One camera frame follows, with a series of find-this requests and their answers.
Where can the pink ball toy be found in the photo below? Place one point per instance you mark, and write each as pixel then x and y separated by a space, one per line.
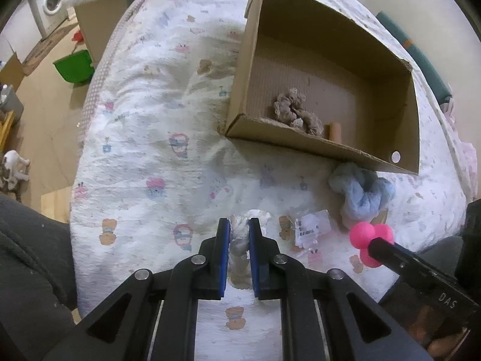
pixel 362 235

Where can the cardboard box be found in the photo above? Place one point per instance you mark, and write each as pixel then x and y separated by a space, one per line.
pixel 327 22

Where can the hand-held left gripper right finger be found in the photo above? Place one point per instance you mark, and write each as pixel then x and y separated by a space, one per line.
pixel 254 248

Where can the white fluffy scrunchie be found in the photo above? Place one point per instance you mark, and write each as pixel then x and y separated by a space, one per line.
pixel 239 240

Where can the yellow stool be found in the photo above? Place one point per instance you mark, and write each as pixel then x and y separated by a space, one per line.
pixel 5 131

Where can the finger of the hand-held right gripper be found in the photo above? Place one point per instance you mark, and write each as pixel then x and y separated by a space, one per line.
pixel 406 261

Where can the teal cushion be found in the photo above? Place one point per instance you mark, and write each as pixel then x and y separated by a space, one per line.
pixel 421 56

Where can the white printed blanket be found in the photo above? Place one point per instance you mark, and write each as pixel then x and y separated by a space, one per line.
pixel 150 128

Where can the brown doormat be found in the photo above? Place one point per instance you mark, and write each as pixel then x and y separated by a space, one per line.
pixel 47 47

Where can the green plastic bin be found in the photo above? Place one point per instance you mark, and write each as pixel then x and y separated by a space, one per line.
pixel 74 68

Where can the white washing machine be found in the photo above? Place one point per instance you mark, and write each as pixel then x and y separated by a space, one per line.
pixel 49 3

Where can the small brown cylinder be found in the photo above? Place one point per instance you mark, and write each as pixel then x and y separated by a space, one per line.
pixel 335 132

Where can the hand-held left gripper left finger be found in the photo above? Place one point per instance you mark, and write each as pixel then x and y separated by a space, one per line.
pixel 224 248

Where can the white cat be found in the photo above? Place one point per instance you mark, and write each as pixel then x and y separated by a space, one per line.
pixel 13 163

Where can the clear plastic packet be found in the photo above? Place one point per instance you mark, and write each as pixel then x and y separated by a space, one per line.
pixel 310 229

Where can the light blue fluffy scrunchie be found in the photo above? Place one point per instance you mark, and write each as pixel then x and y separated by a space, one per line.
pixel 360 199

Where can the grey bin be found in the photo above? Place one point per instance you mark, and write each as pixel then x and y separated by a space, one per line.
pixel 10 101

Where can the person's dark grey clothing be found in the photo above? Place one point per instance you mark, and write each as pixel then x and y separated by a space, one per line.
pixel 30 270

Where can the small red object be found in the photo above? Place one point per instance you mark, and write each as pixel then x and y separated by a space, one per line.
pixel 77 36

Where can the tall cardboard carton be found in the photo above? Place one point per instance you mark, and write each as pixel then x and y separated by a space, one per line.
pixel 101 22

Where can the beige scrunchie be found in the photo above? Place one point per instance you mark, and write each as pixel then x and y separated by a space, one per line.
pixel 293 111

